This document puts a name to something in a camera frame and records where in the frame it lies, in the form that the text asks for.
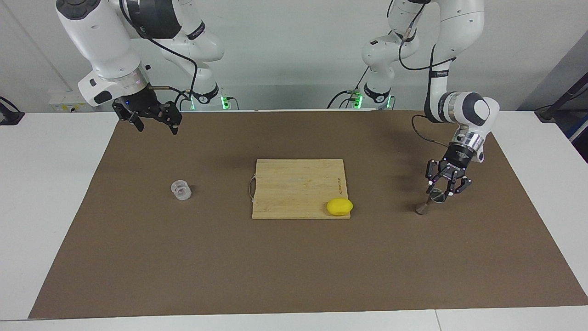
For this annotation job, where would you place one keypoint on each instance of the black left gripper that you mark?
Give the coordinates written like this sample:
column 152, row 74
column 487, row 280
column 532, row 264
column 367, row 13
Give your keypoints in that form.
column 455, row 160

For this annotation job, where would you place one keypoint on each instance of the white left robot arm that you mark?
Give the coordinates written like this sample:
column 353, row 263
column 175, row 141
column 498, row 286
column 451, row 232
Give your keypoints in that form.
column 459, row 27

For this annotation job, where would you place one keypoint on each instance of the bamboo cutting board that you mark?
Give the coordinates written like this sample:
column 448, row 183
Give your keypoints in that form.
column 294, row 188

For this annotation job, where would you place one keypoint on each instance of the small clear glass cup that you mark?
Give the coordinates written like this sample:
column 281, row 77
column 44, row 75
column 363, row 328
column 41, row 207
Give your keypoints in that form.
column 181, row 190

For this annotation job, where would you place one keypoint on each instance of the black stand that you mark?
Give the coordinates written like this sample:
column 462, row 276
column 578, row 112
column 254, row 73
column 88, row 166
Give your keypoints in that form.
column 549, row 112

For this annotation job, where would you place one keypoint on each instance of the black table clamp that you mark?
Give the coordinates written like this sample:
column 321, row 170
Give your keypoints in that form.
column 9, row 117

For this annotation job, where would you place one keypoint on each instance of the yellow lemon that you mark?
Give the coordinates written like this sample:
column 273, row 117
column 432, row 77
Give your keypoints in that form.
column 340, row 207

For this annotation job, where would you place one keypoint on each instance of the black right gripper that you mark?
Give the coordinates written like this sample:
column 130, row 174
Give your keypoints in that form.
column 138, row 103

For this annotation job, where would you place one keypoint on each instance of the steel double jigger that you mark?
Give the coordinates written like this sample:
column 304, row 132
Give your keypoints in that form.
column 422, row 209

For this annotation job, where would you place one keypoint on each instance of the white wall socket box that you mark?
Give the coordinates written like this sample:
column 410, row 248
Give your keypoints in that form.
column 69, row 103

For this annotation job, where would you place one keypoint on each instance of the brown table mat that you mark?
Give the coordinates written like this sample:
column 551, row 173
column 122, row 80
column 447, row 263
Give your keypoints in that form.
column 298, row 266

